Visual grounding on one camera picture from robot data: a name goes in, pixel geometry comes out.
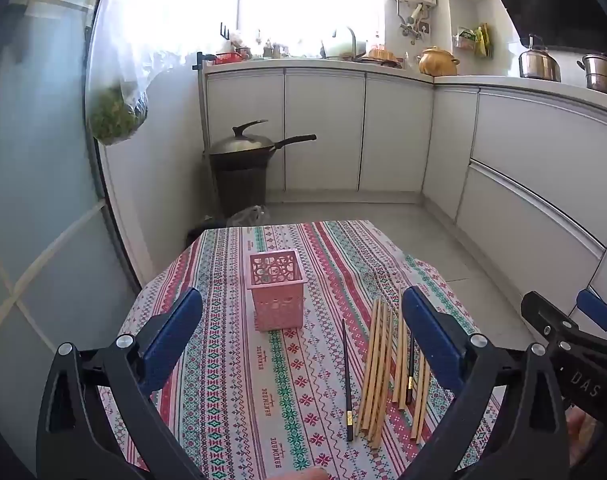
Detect metal wok lid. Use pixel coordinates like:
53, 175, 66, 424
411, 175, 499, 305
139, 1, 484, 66
211, 120, 275, 154

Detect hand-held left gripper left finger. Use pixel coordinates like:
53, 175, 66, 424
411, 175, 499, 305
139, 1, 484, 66
36, 287, 204, 480

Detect dark brown trash bin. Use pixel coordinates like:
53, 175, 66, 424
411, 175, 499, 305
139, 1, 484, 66
208, 152, 277, 218

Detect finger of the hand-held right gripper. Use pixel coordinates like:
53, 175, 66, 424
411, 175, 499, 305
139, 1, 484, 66
521, 290, 581, 356
576, 289, 607, 348

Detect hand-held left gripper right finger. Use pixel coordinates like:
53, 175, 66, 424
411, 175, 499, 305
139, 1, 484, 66
398, 285, 569, 480

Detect woven bamboo basket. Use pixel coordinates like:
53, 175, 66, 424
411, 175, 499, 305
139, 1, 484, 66
366, 45, 401, 67

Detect bundle of wooden chopsticks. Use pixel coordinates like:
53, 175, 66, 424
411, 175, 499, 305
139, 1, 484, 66
357, 285, 431, 450

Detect wall rack with packets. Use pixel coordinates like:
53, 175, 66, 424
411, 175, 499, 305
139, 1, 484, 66
453, 24, 493, 58

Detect white kitchen cabinets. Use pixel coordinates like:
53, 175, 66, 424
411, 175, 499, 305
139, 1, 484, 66
204, 57, 607, 331

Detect person's right hand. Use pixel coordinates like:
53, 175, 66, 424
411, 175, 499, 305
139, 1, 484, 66
566, 405, 598, 471

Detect yellow ceramic pot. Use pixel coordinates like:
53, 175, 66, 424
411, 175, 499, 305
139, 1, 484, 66
416, 46, 460, 77

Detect steel stock pot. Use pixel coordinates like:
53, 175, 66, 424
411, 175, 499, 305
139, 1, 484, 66
577, 52, 607, 101

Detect steel kettle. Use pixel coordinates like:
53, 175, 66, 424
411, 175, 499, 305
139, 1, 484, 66
518, 34, 563, 82

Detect black chopstick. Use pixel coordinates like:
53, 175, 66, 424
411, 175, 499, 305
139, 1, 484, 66
406, 332, 415, 407
341, 319, 357, 442

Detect crumpled plastic bag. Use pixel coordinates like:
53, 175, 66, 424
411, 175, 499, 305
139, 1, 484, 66
226, 205, 267, 228

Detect frosted glass door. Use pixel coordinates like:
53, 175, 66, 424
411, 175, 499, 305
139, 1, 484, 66
0, 0, 149, 480

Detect pink plastic utensil holder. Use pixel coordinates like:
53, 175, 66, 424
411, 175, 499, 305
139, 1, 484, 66
248, 249, 305, 332

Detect plastic bag of greens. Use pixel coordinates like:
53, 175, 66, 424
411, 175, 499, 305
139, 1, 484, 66
86, 0, 194, 147

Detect patterned tablecloth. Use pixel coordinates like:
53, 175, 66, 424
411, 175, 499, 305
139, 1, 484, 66
98, 220, 501, 480

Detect black wok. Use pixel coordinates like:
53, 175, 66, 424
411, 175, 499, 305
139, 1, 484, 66
204, 134, 317, 157

